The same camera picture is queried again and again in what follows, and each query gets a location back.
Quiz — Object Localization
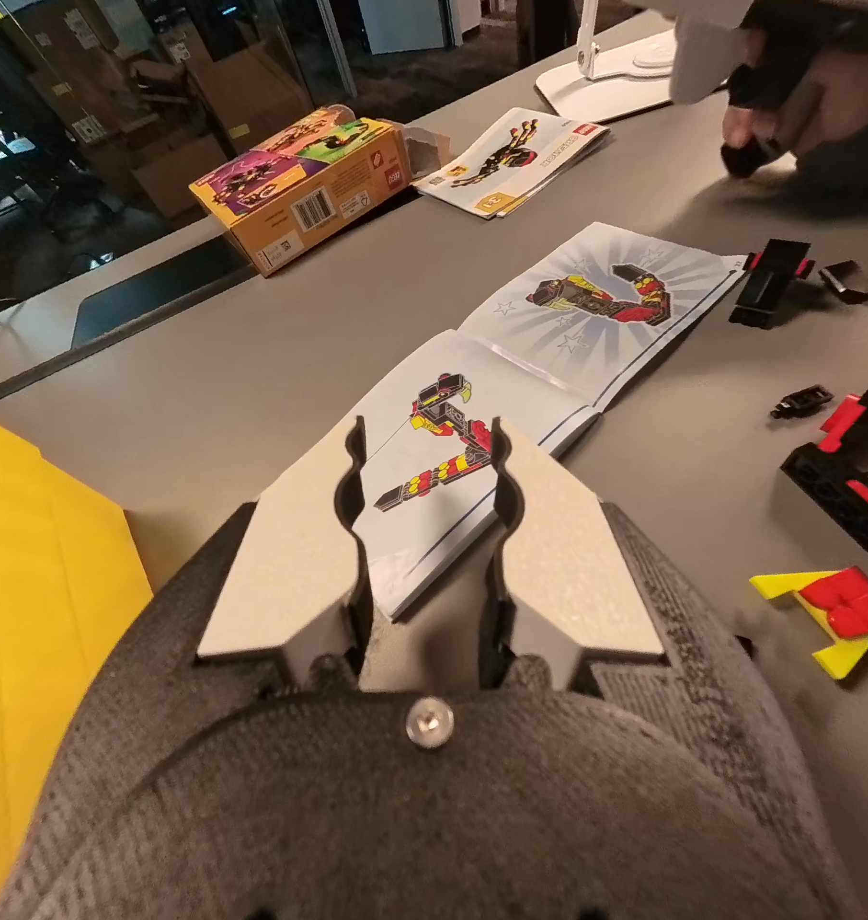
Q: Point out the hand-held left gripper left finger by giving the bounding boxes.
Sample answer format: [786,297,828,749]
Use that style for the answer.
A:
[195,414,375,687]

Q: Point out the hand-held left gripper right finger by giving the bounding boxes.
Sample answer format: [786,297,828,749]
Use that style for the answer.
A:
[479,415,668,691]

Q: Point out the yellow plastic bin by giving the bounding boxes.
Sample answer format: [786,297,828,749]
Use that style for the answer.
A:
[0,408,155,920]

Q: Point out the closed lego instruction booklet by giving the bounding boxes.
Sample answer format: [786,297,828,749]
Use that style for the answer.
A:
[412,108,611,220]

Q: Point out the black lego assembly red pins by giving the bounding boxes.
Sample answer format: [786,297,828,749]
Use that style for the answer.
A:
[729,237,817,329]

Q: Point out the open lego instruction booklet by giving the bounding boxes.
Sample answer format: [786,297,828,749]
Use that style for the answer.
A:
[351,221,750,622]

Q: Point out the black lego slope piece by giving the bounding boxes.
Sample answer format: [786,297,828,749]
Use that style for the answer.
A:
[818,260,868,305]

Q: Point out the yellow and red lego assembly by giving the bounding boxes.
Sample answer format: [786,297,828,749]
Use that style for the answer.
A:
[749,565,868,681]

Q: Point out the black and red lego assembly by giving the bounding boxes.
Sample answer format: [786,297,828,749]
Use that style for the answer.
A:
[780,374,868,570]

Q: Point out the small black lego piece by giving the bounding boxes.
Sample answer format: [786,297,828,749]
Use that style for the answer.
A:
[769,386,835,420]

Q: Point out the colourful cardboard lego box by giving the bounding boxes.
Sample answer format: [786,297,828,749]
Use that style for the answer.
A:
[188,106,455,279]

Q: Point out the person's right hand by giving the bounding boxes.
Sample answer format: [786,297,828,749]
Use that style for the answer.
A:
[720,32,868,181]

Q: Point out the white lamp base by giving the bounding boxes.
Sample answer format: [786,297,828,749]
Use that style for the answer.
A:
[535,0,678,123]

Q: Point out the white cabinet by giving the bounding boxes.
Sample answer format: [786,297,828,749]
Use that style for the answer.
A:
[357,0,465,56]

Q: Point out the large brown cardboard box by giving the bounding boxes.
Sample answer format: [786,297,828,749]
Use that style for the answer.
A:
[128,29,314,217]

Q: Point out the black desk cable cover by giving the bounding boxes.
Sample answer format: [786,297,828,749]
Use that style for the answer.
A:
[71,244,257,347]

